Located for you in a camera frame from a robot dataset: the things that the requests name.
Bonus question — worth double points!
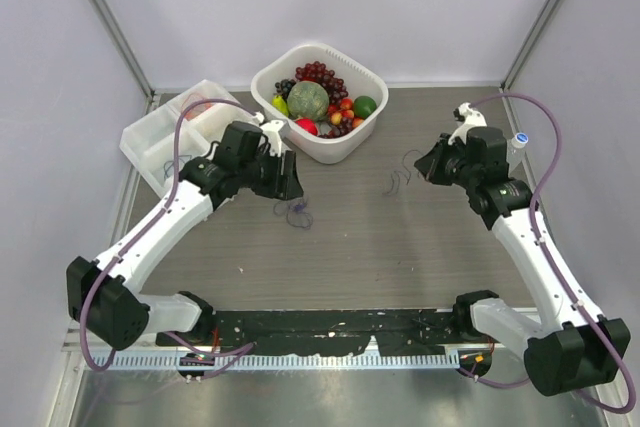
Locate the cherries cluster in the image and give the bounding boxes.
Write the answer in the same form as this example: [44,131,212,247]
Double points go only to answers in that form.
[318,98,364,139]

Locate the clear water bottle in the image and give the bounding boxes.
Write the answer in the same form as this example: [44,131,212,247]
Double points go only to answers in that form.
[506,132,529,173]

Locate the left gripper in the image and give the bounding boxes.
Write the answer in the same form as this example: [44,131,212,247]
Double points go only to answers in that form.
[238,145,303,200]

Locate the white fruit basket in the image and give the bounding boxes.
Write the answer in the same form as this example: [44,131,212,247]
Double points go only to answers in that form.
[251,43,389,164]

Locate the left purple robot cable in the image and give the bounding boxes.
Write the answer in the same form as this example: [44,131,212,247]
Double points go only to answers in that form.
[79,98,261,384]

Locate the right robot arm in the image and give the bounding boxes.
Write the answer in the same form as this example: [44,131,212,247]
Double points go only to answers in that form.
[414,126,630,396]

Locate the orange thin wire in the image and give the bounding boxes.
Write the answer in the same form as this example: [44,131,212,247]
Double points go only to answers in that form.
[180,92,211,120]

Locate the white compartment tray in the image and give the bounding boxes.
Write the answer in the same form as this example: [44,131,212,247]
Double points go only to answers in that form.
[120,80,254,197]

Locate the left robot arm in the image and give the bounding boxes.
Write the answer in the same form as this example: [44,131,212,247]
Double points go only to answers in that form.
[66,120,303,351]

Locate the slotted cable duct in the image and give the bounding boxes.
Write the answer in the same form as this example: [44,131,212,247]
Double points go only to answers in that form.
[110,347,460,372]

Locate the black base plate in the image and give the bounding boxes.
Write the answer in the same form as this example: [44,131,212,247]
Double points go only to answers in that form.
[154,307,514,356]

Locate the dark grapes bunch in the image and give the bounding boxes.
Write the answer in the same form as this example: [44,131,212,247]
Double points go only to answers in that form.
[274,79,296,100]

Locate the purple thin wire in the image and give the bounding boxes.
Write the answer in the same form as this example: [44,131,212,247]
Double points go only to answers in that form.
[273,148,424,230]

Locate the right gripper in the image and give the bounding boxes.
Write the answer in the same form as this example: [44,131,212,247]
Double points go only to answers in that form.
[416,133,480,190]

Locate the yellow pear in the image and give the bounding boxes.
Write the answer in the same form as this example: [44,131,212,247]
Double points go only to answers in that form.
[271,95,289,117]

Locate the green lime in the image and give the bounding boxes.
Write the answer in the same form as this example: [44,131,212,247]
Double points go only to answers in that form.
[352,95,378,119]

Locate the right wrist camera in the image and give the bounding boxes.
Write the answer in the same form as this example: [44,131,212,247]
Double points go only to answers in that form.
[448,102,487,146]

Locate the green melon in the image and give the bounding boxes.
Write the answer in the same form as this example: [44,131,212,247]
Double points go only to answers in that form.
[287,81,329,121]

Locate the red apple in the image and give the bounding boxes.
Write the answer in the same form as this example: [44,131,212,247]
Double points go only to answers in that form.
[295,118,318,136]

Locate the red grapes bunch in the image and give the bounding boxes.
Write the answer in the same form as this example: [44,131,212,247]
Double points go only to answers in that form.
[294,61,349,105]

